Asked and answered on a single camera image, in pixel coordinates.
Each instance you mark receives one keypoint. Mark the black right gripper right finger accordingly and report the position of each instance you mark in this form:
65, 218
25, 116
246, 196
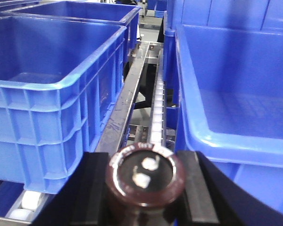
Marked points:
210, 198

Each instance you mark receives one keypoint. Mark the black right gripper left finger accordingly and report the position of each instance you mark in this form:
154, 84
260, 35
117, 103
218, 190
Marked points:
82, 200

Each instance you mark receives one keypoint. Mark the dark brown cylindrical capacitor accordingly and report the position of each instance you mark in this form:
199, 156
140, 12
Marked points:
145, 183

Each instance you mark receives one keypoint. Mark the blue bin left front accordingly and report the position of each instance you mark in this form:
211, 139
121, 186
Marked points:
59, 81

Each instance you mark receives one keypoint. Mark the blue bin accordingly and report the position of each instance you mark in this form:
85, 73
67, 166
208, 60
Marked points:
104, 13
59, 81
224, 61

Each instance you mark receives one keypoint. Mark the blue bin right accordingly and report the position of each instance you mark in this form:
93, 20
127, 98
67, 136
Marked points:
224, 61

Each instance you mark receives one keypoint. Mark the blue bin left rear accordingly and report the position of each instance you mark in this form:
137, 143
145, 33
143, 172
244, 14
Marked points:
104, 13

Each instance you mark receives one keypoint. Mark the white roller track strip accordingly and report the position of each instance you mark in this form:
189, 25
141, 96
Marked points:
157, 132

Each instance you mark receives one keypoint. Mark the steel shelf divider rail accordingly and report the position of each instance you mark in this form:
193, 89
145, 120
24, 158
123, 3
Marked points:
115, 132

